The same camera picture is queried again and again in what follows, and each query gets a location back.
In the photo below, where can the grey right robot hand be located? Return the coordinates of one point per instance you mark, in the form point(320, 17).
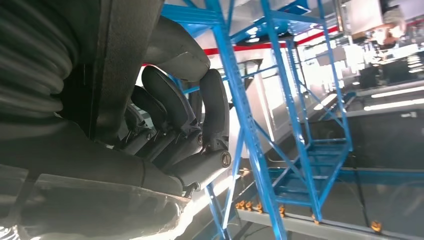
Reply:
point(99, 185)

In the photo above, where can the grey beam with orange clips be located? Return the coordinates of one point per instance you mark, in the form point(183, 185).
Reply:
point(331, 228)

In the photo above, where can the red barrier belt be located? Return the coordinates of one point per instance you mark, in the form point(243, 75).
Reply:
point(248, 46)

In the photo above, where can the blue steel shelf rack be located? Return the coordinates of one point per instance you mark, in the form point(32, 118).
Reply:
point(238, 99)

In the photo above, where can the person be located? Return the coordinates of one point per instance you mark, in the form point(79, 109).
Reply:
point(364, 11)

